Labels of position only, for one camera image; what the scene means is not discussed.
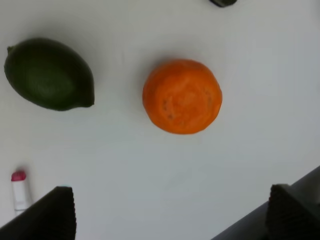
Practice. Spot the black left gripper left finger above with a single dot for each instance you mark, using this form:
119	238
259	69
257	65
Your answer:
53	217

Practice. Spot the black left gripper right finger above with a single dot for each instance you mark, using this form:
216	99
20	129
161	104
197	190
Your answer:
291	216

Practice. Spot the white marker pink caps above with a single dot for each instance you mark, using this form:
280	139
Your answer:
22	199

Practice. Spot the green lime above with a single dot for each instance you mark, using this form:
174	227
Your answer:
49	74

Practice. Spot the orange mandarin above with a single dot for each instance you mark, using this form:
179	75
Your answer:
182	96

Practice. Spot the black whiteboard eraser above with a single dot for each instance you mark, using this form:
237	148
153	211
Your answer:
223	3

